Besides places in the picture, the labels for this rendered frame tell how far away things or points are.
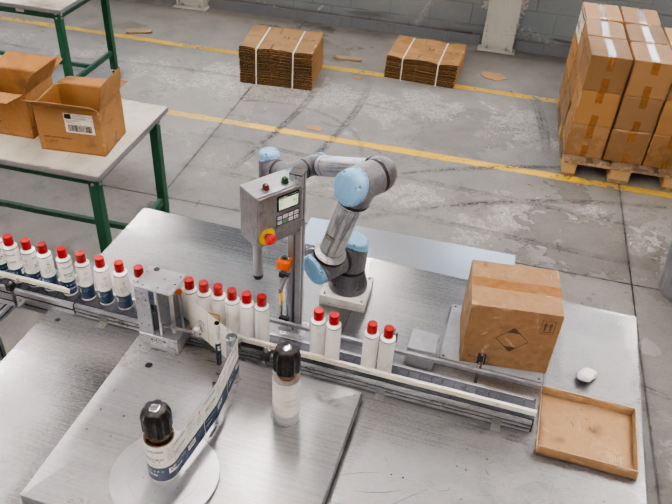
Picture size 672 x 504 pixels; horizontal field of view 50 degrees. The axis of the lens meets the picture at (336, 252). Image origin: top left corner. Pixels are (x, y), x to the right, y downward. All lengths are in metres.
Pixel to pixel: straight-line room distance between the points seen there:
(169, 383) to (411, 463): 0.81
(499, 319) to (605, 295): 2.07
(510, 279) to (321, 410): 0.78
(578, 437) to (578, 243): 2.48
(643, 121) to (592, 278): 1.35
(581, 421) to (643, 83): 3.19
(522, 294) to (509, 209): 2.53
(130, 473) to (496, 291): 1.28
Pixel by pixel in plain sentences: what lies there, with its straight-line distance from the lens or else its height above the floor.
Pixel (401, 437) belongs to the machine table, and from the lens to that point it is 2.34.
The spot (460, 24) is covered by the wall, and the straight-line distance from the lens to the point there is 7.52.
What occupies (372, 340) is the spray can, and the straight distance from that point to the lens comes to 2.33.
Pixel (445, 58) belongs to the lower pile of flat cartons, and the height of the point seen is 0.20.
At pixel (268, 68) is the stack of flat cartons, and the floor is 0.15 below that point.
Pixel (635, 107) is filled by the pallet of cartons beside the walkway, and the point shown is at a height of 0.57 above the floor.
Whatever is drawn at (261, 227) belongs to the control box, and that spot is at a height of 1.37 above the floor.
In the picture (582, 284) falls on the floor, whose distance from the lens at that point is 4.48.
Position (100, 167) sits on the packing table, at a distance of 3.73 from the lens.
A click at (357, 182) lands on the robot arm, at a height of 1.48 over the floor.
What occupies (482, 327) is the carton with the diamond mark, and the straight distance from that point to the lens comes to 2.46.
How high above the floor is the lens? 2.66
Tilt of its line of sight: 38 degrees down
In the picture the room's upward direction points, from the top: 4 degrees clockwise
